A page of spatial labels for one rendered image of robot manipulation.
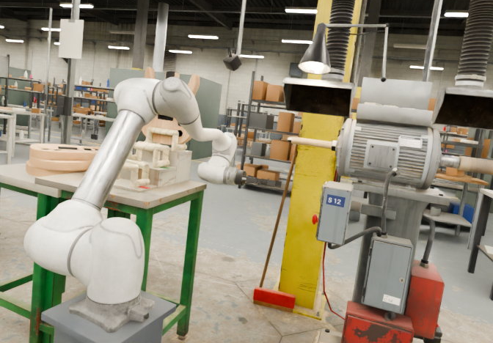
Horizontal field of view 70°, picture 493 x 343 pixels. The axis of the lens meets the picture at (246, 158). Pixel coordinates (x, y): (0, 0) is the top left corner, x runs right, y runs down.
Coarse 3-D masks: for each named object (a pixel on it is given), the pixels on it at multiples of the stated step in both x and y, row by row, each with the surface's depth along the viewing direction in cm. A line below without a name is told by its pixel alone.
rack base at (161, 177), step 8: (152, 168) 176; (160, 168) 179; (176, 168) 188; (120, 176) 182; (128, 176) 180; (152, 176) 175; (160, 176) 175; (168, 176) 182; (152, 184) 175; (160, 184) 176; (168, 184) 183
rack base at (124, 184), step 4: (116, 180) 174; (120, 180) 176; (124, 180) 177; (128, 180) 178; (116, 184) 167; (120, 184) 168; (124, 184) 169; (128, 184) 170; (148, 184) 175; (120, 188) 164; (124, 188) 163; (128, 188) 162; (132, 188) 162; (136, 188) 163; (140, 188) 164; (144, 188) 165; (148, 188) 167; (152, 188) 170; (136, 192) 161
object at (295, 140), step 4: (292, 140) 161; (296, 140) 160; (300, 140) 160; (304, 140) 159; (308, 140) 159; (312, 140) 159; (316, 140) 158; (320, 140) 159; (300, 144) 161; (304, 144) 160; (308, 144) 159; (312, 144) 159; (316, 144) 158; (320, 144) 157; (324, 144) 157; (328, 144) 156; (328, 148) 157
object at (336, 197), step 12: (324, 192) 125; (336, 192) 124; (348, 192) 122; (324, 204) 125; (336, 204) 124; (348, 204) 123; (324, 216) 125; (336, 216) 124; (324, 228) 126; (336, 228) 124; (372, 228) 137; (324, 240) 126; (336, 240) 125; (348, 240) 137
